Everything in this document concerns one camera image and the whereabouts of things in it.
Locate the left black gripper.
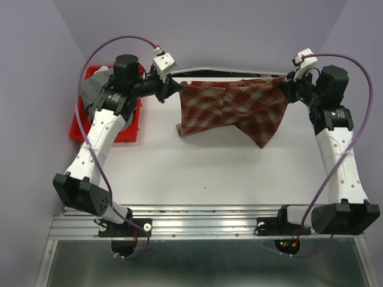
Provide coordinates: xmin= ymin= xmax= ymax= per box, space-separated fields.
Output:
xmin=130 ymin=68 xmax=181 ymax=103

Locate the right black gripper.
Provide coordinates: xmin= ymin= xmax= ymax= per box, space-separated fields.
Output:
xmin=282 ymin=66 xmax=324 ymax=108

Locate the red plaid skirt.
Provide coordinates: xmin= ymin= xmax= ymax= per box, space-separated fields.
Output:
xmin=177 ymin=77 xmax=288 ymax=148

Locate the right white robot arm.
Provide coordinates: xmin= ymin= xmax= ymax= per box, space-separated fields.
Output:
xmin=275 ymin=65 xmax=380 ymax=236

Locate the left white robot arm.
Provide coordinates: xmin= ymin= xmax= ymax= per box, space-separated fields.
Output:
xmin=53 ymin=51 xmax=181 ymax=236

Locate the red plastic bin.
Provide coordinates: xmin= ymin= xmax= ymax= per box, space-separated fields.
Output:
xmin=69 ymin=66 xmax=142 ymax=143

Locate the grey skirt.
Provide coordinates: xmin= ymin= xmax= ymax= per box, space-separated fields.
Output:
xmin=80 ymin=66 xmax=127 ymax=124

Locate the aluminium right side rail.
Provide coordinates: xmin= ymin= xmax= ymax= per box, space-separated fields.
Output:
xmin=297 ymin=75 xmax=310 ymax=101

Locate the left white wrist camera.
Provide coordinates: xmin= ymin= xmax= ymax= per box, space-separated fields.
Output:
xmin=153 ymin=50 xmax=177 ymax=83

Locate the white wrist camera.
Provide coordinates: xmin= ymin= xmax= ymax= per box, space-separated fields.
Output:
xmin=153 ymin=50 xmax=177 ymax=83
xmin=293 ymin=48 xmax=318 ymax=81

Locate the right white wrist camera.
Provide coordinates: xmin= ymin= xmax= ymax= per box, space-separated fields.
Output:
xmin=293 ymin=48 xmax=318 ymax=81

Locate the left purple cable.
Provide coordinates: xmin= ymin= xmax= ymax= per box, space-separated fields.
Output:
xmin=73 ymin=35 xmax=164 ymax=260

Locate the purple cable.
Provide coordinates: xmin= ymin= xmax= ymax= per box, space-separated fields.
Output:
xmin=73 ymin=35 xmax=164 ymax=260
xmin=263 ymin=52 xmax=373 ymax=258

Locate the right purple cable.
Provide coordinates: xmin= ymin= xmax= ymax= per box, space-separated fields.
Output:
xmin=263 ymin=52 xmax=373 ymax=258

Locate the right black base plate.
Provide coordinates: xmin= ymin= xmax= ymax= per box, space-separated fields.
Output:
xmin=254 ymin=217 xmax=311 ymax=236

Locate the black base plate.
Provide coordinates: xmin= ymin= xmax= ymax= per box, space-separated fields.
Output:
xmin=93 ymin=218 xmax=153 ymax=238
xmin=254 ymin=217 xmax=311 ymax=236

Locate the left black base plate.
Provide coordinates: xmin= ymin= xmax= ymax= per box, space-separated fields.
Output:
xmin=93 ymin=218 xmax=153 ymax=238

